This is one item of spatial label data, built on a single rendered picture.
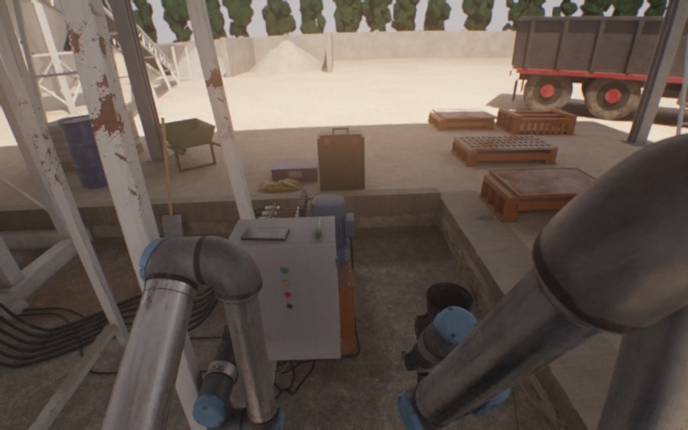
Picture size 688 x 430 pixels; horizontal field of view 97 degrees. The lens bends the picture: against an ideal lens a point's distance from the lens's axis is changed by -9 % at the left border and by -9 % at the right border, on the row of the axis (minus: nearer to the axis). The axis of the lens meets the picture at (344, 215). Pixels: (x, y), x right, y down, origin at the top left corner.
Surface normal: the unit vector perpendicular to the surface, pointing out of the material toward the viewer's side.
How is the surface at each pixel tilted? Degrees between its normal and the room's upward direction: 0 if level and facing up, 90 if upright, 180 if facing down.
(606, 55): 90
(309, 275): 90
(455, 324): 20
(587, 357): 0
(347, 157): 90
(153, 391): 52
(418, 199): 90
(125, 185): 80
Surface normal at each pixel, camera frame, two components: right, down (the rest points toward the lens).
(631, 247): -0.63, -0.05
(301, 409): -0.04, -0.88
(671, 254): -0.34, 0.11
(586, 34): -0.53, 0.41
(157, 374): 0.71, -0.43
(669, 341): -0.88, 0.23
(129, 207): 0.02, 0.31
